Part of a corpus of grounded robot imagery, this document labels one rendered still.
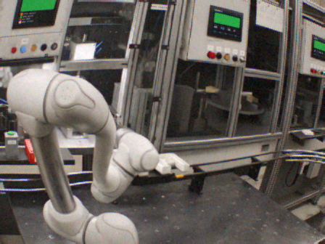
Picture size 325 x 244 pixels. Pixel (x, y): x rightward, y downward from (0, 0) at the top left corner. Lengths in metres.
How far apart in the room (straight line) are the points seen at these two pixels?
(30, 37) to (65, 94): 0.91
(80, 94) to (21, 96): 0.21
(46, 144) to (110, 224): 0.39
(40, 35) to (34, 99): 0.83
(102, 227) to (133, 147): 0.33
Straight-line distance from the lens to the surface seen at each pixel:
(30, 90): 1.00
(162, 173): 2.02
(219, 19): 2.18
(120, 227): 1.34
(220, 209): 2.12
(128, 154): 1.45
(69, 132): 2.10
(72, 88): 0.91
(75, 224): 1.39
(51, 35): 1.80
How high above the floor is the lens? 1.68
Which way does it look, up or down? 18 degrees down
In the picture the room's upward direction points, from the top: 9 degrees clockwise
